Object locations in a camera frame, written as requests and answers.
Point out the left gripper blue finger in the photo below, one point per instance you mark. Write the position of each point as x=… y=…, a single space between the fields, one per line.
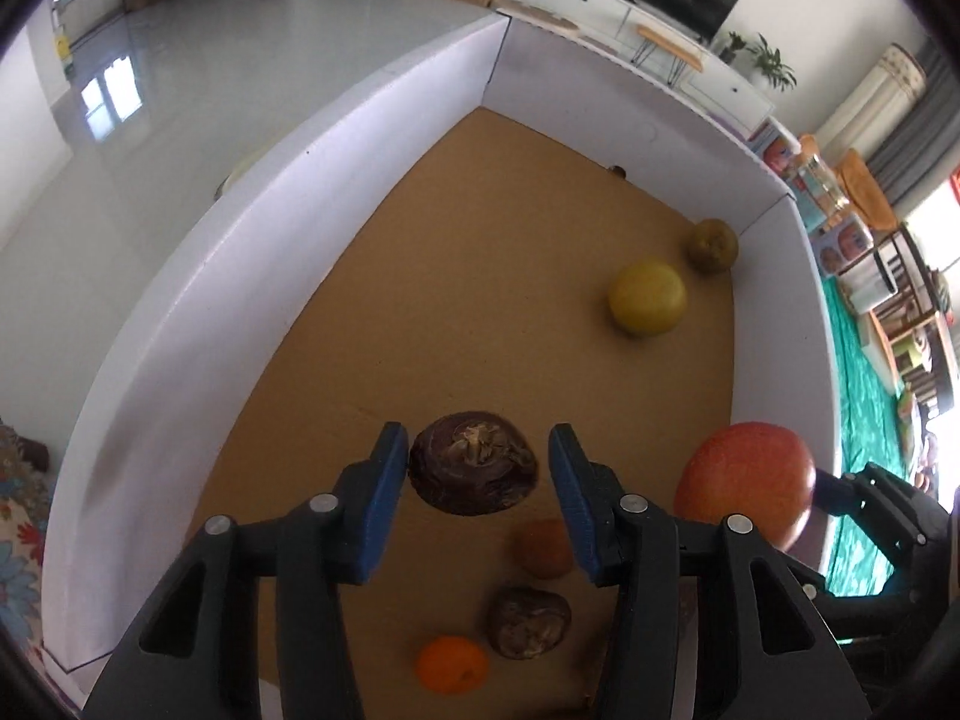
x=763 y=650
x=191 y=652

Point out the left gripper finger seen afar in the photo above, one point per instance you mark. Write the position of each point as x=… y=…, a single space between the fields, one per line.
x=833 y=495

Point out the small dark red fruit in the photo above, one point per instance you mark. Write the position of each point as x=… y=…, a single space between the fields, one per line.
x=542 y=549

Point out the red apple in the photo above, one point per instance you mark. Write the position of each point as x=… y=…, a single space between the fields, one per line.
x=756 y=469

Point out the orange tangerine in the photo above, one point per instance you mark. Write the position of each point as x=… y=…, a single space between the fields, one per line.
x=452 y=665

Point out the yellow grapefruit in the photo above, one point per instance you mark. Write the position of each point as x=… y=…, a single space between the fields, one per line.
x=647 y=298

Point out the green brown round fruit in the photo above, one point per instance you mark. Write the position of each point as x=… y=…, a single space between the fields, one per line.
x=712 y=247

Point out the white cardboard box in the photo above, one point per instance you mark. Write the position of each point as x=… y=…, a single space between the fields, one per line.
x=441 y=237

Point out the reddish brown mango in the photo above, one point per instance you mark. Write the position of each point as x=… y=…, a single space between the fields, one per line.
x=589 y=662

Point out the green satin tablecloth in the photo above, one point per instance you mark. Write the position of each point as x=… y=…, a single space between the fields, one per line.
x=867 y=434

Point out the white jar black lid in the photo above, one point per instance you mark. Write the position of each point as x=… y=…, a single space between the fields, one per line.
x=867 y=284

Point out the red label can right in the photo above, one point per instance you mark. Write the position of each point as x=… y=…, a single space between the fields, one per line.
x=839 y=245

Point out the red label can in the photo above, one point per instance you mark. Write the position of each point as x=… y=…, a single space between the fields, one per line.
x=775 y=145
x=839 y=245

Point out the glass jar blue label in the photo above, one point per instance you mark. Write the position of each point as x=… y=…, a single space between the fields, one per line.
x=817 y=193

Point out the orange lounge chair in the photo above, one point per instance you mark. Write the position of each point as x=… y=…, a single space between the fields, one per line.
x=867 y=199

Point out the red label can left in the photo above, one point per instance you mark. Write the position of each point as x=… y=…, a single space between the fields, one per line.
x=775 y=145

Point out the grey curtain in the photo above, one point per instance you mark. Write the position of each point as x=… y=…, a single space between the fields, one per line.
x=922 y=151

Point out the white standing air conditioner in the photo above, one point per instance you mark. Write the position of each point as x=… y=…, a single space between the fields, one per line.
x=885 y=96

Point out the green potted plant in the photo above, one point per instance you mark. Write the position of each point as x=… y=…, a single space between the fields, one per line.
x=770 y=66

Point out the small dark potted plant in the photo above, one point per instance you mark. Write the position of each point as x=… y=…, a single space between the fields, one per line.
x=735 y=45

